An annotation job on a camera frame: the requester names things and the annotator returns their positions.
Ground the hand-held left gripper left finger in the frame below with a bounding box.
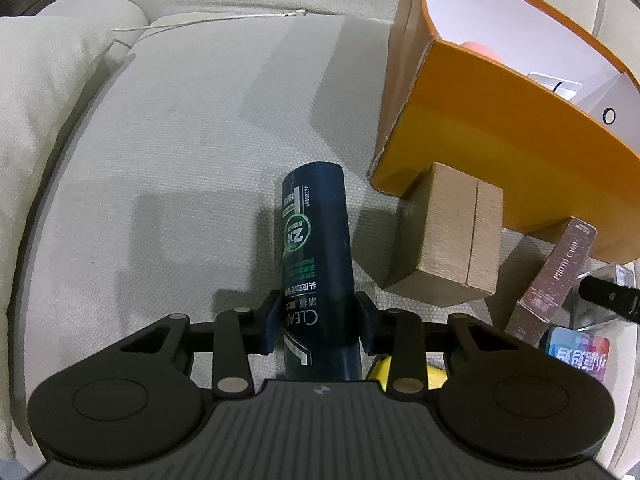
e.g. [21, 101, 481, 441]
[117, 289, 285, 401]

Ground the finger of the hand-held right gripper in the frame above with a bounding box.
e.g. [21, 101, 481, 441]
[579, 275, 640, 325]

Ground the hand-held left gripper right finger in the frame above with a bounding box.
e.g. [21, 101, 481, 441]
[355, 291, 526, 396]

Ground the clear plastic box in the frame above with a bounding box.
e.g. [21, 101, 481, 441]
[570, 261, 640, 333]

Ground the blue snack packet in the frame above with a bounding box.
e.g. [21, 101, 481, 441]
[542, 326, 612, 387]

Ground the yellow packet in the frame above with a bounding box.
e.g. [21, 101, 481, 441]
[369, 355, 447, 392]

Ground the dark blue shampoo bottle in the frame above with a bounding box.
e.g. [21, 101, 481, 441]
[279, 160, 362, 383]

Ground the brown cardboard box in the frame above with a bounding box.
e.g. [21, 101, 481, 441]
[382, 161, 505, 307]

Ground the orange cardboard box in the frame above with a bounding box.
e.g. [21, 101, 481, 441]
[366, 0, 640, 263]

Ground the white lotion tube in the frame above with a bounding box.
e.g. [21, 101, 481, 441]
[526, 71, 585, 100]

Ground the pink cylindrical cup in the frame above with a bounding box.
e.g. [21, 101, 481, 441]
[459, 41, 502, 59]

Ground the brown photo card box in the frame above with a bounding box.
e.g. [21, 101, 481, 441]
[504, 216, 598, 348]

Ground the beige sofa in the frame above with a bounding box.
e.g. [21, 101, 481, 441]
[0, 0, 640, 480]

